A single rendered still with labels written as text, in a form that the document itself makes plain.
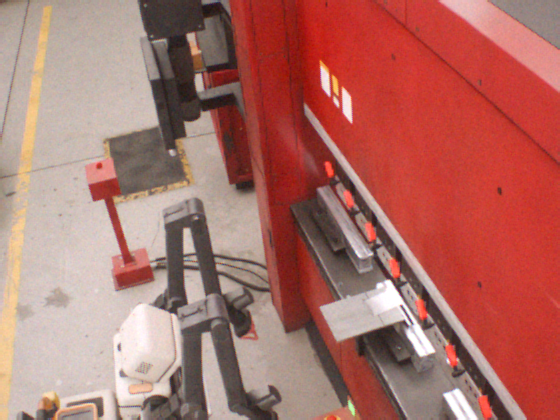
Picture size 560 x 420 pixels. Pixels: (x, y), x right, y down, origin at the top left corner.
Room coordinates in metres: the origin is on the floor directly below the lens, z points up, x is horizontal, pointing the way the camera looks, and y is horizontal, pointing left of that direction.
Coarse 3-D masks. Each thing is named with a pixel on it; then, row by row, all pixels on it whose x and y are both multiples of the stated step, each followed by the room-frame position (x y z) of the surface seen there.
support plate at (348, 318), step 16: (384, 288) 1.84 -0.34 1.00; (336, 304) 1.78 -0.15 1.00; (352, 304) 1.77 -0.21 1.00; (336, 320) 1.71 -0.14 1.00; (352, 320) 1.70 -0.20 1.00; (368, 320) 1.69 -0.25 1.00; (384, 320) 1.68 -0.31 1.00; (400, 320) 1.67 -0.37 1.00; (336, 336) 1.63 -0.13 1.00; (352, 336) 1.62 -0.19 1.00
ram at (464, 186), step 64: (320, 0) 2.29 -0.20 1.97; (320, 64) 2.34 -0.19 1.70; (384, 64) 1.79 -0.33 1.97; (448, 64) 1.45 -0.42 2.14; (384, 128) 1.80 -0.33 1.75; (448, 128) 1.43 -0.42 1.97; (512, 128) 1.18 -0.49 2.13; (384, 192) 1.80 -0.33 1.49; (448, 192) 1.41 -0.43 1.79; (512, 192) 1.15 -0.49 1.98; (448, 256) 1.38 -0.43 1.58; (512, 256) 1.11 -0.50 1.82; (448, 320) 1.35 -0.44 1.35; (512, 320) 1.07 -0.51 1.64; (512, 384) 1.02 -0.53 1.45
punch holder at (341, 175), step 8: (336, 160) 2.22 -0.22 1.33; (336, 168) 2.23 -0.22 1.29; (336, 176) 2.23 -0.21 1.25; (344, 176) 2.14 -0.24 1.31; (336, 184) 2.23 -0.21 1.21; (344, 184) 2.15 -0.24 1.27; (352, 184) 2.10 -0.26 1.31; (352, 192) 2.10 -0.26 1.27; (344, 200) 2.15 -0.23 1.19; (352, 200) 2.10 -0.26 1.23
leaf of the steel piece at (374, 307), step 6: (384, 294) 1.80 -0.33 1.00; (366, 300) 1.78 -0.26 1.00; (372, 300) 1.78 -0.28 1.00; (378, 300) 1.78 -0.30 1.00; (384, 300) 1.77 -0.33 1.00; (366, 306) 1.75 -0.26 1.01; (372, 306) 1.75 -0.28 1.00; (378, 306) 1.75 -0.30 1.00; (384, 306) 1.74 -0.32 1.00; (390, 306) 1.74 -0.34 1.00; (372, 312) 1.71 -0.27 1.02; (378, 312) 1.72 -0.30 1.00
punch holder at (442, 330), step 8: (432, 304) 1.45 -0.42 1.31; (432, 312) 1.44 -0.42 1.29; (440, 312) 1.39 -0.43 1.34; (432, 320) 1.43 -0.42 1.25; (440, 320) 1.39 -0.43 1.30; (432, 328) 1.42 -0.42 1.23; (440, 328) 1.38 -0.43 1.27; (448, 328) 1.34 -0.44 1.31; (432, 336) 1.42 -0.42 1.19; (440, 336) 1.37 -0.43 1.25; (448, 336) 1.33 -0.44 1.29; (456, 336) 1.32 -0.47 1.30; (440, 344) 1.37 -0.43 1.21; (448, 344) 1.33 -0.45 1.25; (456, 344) 1.33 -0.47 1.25; (440, 352) 1.36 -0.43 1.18; (456, 352) 1.33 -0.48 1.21
